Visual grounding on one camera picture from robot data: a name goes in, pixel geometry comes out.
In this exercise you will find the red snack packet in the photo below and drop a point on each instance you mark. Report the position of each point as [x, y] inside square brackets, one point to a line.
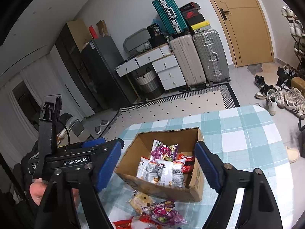
[189, 163]

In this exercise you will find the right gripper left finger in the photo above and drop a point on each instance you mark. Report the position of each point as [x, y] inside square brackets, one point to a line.
[57, 207]

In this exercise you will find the brown cardboard SF box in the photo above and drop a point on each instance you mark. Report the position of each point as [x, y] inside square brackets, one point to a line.
[141, 146]

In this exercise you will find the grey slippers pair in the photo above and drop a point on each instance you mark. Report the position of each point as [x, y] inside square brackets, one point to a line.
[98, 128]

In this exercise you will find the white snack bag left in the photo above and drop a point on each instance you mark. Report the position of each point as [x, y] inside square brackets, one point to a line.
[147, 170]

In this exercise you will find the beige dotted rug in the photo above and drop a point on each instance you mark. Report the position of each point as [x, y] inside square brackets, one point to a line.
[216, 98]

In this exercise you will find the person's left hand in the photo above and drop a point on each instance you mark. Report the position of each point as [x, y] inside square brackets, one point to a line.
[38, 187]

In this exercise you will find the beige suitcase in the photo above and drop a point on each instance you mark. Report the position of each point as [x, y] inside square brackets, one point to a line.
[188, 60]

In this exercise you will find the teal suitcase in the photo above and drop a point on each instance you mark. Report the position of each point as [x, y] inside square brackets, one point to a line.
[171, 16]

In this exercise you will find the white high-top sneaker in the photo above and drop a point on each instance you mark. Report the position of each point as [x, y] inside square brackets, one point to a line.
[272, 99]

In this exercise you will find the white striped sneakers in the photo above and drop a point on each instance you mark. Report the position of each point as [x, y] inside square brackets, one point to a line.
[291, 100]

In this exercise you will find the silver suitcase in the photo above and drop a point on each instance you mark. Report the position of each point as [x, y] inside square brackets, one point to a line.
[212, 56]

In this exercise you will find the purple grape candy bag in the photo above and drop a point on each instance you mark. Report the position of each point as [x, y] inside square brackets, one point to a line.
[164, 213]
[163, 152]

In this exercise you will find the teal plaid tablecloth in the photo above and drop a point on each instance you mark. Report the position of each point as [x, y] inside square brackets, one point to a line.
[245, 137]

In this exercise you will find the shoe rack with shoes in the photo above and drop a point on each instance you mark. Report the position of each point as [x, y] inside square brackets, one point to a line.
[296, 30]

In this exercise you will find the white snack bag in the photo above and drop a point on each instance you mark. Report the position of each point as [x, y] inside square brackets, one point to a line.
[170, 173]
[147, 170]

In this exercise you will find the wooden door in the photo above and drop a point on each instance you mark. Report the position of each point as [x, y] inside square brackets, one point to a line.
[246, 31]

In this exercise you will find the black refrigerator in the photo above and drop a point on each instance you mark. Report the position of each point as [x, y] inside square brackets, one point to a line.
[101, 57]

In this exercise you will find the beige slipper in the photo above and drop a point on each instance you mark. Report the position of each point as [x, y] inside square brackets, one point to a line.
[293, 154]

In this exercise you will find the small cardboard box on floor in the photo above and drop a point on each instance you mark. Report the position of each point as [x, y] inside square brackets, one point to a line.
[298, 83]

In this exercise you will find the red white balloon glue bag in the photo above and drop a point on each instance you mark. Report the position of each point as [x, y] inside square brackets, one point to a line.
[137, 222]

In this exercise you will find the striped laundry basket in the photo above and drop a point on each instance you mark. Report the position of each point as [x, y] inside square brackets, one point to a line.
[149, 84]

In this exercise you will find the stacked shoe boxes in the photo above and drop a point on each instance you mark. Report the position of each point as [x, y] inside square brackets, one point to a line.
[194, 19]

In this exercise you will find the white drawer desk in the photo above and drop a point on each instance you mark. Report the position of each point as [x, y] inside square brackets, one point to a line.
[164, 63]

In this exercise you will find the white snack bag right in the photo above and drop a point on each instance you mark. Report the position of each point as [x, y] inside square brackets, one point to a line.
[170, 173]

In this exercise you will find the oval grey mirror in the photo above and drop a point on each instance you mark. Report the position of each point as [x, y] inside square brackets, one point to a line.
[137, 42]

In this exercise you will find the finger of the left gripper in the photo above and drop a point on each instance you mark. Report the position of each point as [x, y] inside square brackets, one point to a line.
[122, 144]

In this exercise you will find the tall black cabinet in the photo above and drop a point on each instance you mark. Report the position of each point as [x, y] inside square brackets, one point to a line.
[72, 39]

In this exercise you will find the yellow cookie packet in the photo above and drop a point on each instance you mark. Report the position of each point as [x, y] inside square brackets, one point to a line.
[139, 200]

